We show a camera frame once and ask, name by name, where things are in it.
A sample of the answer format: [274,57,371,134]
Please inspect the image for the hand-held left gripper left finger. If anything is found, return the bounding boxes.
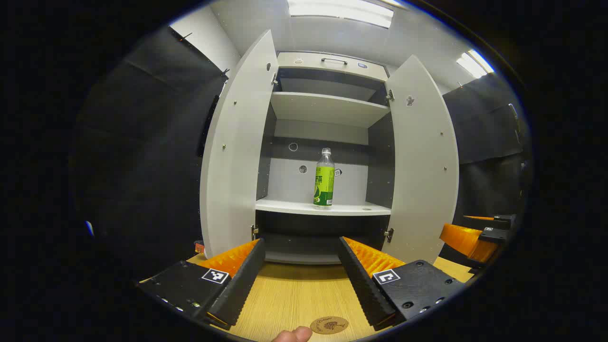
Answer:
[138,238,266,331]

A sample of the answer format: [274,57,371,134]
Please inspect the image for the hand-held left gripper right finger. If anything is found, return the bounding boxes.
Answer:
[338,237,468,332]

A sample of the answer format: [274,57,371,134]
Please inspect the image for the round brown coaster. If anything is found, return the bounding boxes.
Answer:
[310,316,349,335]

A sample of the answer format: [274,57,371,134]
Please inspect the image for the grey cabinet door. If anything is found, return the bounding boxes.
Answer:
[197,29,279,261]
[381,55,460,264]

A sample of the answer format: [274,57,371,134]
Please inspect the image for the green label plastic bottle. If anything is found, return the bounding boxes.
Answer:
[313,148,335,210]

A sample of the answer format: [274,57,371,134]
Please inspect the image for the grey cabinet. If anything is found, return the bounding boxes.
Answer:
[254,51,396,265]

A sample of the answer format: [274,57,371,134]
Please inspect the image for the black backdrop cloth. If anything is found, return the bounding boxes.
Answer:
[442,74,530,247]
[71,26,228,281]

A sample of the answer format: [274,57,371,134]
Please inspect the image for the small ceiling light panel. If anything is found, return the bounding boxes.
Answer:
[456,49,495,79]

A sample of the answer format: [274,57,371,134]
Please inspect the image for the long ceiling light panel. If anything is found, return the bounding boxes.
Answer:
[287,0,395,29]

